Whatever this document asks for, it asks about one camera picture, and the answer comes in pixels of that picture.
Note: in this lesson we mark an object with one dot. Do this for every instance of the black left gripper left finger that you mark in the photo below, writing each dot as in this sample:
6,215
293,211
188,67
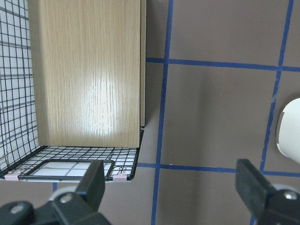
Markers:
78,207

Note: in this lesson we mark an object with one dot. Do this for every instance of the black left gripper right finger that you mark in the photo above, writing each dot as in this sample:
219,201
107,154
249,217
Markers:
269,204

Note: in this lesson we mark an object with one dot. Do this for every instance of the white two-slot toaster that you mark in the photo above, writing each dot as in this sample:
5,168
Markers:
288,131

